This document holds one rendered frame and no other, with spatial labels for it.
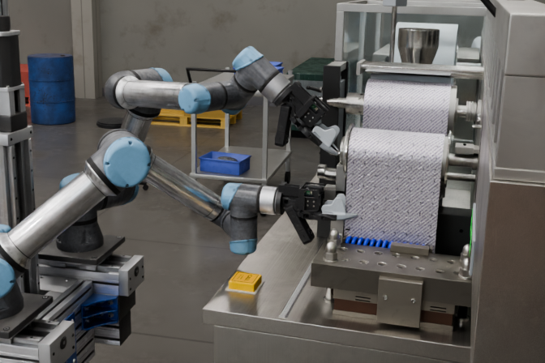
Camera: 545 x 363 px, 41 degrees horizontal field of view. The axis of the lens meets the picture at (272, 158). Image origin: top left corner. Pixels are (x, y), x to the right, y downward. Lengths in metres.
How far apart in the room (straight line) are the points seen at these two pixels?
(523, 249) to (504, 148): 0.14
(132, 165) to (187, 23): 8.28
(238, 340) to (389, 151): 0.60
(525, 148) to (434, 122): 1.09
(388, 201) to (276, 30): 7.91
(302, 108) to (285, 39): 7.83
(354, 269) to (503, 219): 0.79
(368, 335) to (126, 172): 0.69
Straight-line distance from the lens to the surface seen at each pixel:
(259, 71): 1.88
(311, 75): 7.73
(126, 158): 1.79
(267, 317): 1.78
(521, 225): 1.00
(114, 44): 10.44
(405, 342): 1.73
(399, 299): 1.73
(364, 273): 1.74
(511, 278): 1.03
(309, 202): 1.89
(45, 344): 1.99
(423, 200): 1.87
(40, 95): 8.61
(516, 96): 0.98
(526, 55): 0.97
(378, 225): 1.90
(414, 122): 2.07
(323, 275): 1.76
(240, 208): 1.94
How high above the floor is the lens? 1.69
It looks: 14 degrees down
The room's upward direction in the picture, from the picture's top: 1 degrees clockwise
